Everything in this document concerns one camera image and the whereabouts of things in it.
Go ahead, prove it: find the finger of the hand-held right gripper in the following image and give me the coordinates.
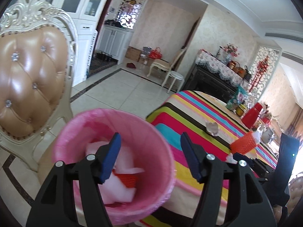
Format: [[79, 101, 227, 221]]
[[233, 152, 261, 169], [251, 158, 276, 185]]

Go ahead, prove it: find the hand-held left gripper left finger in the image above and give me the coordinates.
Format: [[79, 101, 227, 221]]
[[26, 132, 122, 227]]

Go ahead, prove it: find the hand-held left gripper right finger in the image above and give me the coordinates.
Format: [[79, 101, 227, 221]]
[[180, 132, 277, 227]]

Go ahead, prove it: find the pink lined waste bin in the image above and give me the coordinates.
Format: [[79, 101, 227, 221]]
[[52, 108, 177, 225]]

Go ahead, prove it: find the orange foam net with tissue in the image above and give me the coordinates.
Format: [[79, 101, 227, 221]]
[[230, 131, 261, 154]]

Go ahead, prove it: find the tan leather ornate chair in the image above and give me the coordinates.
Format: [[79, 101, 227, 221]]
[[287, 170, 303, 218], [0, 0, 79, 173]]

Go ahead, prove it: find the white ceramic teapot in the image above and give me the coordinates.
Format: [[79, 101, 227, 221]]
[[260, 125, 275, 144]]

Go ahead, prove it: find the white patterned paper cup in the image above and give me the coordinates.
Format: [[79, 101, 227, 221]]
[[205, 121, 219, 137]]

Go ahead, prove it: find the red thermos jug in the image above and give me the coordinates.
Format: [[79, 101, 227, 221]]
[[241, 102, 264, 129]]

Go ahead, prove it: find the striped colourful tablecloth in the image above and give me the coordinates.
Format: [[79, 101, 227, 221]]
[[139, 90, 280, 227]]

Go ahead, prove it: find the yellow labelled jar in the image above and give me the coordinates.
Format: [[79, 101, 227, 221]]
[[236, 104, 248, 118]]

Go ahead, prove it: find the green snack bag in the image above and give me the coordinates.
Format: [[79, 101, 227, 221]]
[[227, 86, 249, 110]]

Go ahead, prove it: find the black piano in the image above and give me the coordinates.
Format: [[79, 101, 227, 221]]
[[183, 63, 240, 103]]

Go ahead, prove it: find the dark brown handbag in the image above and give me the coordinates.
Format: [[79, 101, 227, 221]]
[[243, 66, 252, 82]]

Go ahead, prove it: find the round white stool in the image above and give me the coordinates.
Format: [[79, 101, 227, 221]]
[[165, 70, 185, 93]]

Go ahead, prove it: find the red hanging knot ornament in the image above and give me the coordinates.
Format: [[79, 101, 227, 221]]
[[249, 55, 270, 93]]

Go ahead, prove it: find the cream cushioned dining chair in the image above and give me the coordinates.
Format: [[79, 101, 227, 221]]
[[146, 47, 187, 87]]

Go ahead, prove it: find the floral lace piano cover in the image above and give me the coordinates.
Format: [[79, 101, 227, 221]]
[[194, 49, 251, 88]]

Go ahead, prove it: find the brown cardboard box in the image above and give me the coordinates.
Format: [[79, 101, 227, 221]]
[[125, 46, 143, 62]]

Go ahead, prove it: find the white lattice panel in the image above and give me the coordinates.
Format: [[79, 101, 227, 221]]
[[86, 30, 99, 76]]

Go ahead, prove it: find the red gift bag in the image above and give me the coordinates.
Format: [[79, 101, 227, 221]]
[[148, 47, 164, 60]]

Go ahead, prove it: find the pink flower bouquet vase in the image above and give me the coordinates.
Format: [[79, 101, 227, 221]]
[[223, 43, 240, 60]]

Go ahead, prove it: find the low white shoe cabinet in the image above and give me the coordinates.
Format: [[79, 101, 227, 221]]
[[96, 26, 134, 66]]

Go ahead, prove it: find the tall white glass-door cabinet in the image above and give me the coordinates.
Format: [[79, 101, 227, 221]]
[[45, 0, 117, 88]]

